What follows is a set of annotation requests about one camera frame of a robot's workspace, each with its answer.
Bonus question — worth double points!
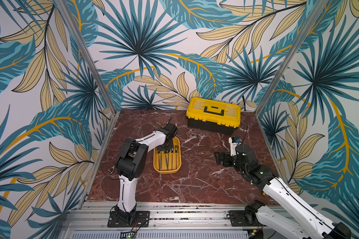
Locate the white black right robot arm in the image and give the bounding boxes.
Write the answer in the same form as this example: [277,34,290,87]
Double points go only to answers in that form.
[214,142,352,239]

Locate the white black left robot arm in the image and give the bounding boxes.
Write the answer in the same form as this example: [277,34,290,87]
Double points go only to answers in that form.
[114,123,181,225]

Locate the yellow plastic storage tray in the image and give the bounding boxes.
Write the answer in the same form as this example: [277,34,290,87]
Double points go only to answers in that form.
[153,137,182,174]

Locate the yellow and black toolbox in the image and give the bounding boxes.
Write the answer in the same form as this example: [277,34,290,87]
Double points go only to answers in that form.
[186,97,241,135]

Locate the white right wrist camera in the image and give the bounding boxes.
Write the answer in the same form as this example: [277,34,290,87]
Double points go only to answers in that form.
[228,136,242,156]

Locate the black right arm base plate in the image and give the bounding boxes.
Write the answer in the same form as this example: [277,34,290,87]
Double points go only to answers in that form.
[226,210,264,228]

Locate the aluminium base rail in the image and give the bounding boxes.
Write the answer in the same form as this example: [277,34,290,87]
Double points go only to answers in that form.
[58,201,291,239]

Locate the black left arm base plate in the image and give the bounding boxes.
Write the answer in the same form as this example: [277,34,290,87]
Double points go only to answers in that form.
[107,208,150,228]

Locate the left aluminium corner post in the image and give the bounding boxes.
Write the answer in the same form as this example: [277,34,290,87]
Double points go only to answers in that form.
[55,0,117,115]

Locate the aluminium corner post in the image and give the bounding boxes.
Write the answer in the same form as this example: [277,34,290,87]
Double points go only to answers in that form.
[255,0,328,117]
[55,0,117,115]

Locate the right aluminium corner post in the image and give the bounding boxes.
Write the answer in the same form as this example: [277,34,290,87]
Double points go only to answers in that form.
[255,0,328,117]

